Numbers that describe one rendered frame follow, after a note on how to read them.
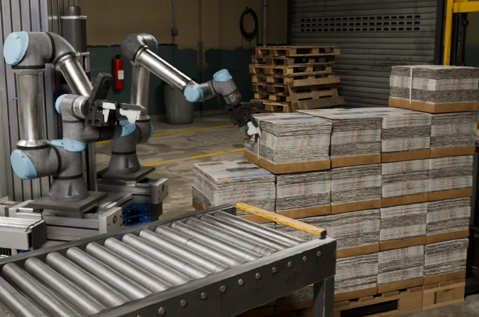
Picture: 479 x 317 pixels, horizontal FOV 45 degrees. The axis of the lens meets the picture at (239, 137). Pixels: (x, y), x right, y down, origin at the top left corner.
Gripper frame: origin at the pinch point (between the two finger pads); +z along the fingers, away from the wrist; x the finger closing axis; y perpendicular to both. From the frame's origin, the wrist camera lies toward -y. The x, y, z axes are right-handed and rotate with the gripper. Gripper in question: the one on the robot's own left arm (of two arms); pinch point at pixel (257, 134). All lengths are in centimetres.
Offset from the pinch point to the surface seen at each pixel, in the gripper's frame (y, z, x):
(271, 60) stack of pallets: -246, 124, -588
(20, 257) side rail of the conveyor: 104, -36, 76
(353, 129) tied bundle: -37.9, 18.3, 17.5
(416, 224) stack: -48, 84, 17
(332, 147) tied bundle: -24.2, 20.0, 17.8
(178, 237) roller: 62, -12, 74
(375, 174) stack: -39, 46, 17
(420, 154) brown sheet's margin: -66, 51, 17
